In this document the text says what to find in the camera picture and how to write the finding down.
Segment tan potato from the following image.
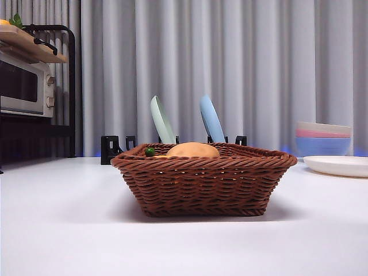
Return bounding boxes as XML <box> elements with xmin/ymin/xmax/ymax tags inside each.
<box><xmin>166</xmin><ymin>141</ymin><xmax>221</xmax><ymax>159</ymax></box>

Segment brown wicker basket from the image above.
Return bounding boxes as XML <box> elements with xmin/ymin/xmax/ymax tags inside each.
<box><xmin>110</xmin><ymin>142</ymin><xmax>298</xmax><ymax>218</ymax></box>

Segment pale green plate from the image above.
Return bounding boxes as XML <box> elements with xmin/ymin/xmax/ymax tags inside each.
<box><xmin>149</xmin><ymin>95</ymin><xmax>177</xmax><ymax>144</ymax></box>

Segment pale blue plate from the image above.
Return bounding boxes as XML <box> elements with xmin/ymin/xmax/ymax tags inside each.
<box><xmin>199</xmin><ymin>95</ymin><xmax>227</xmax><ymax>144</ymax></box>

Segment black dish rack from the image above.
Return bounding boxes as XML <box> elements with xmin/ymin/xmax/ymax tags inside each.
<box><xmin>100</xmin><ymin>134</ymin><xmax>247</xmax><ymax>166</ymax></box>

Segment grey curtain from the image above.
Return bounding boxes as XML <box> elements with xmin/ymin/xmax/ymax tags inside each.
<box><xmin>0</xmin><ymin>0</ymin><xmax>368</xmax><ymax>158</ymax></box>

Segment pink bowl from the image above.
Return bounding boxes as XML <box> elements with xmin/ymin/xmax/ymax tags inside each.
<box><xmin>296</xmin><ymin>128</ymin><xmax>351</xmax><ymax>139</ymax></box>

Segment blue bowl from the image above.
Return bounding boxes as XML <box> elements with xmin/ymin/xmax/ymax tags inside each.
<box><xmin>295</xmin><ymin>136</ymin><xmax>351</xmax><ymax>158</ymax></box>

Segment white bowl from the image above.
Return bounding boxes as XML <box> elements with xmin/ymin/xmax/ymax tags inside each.
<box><xmin>296</xmin><ymin>121</ymin><xmax>352</xmax><ymax>135</ymax></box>

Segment white flat plate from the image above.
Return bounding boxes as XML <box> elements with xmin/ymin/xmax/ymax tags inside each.
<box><xmin>303</xmin><ymin>155</ymin><xmax>368</xmax><ymax>178</ymax></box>

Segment silver toaster oven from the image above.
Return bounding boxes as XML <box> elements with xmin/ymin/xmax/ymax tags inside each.
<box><xmin>0</xmin><ymin>51</ymin><xmax>56</xmax><ymax>118</ymax></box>

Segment wooden cutting board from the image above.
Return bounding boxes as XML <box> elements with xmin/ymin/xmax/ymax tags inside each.
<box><xmin>0</xmin><ymin>24</ymin><xmax>69</xmax><ymax>64</ymax></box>

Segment green leaves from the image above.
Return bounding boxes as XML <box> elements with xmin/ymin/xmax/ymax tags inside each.
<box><xmin>8</xmin><ymin>13</ymin><xmax>24</xmax><ymax>29</ymax></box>

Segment black metal shelf frame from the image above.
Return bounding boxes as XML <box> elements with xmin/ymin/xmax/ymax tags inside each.
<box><xmin>0</xmin><ymin>24</ymin><xmax>76</xmax><ymax>174</ymax></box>

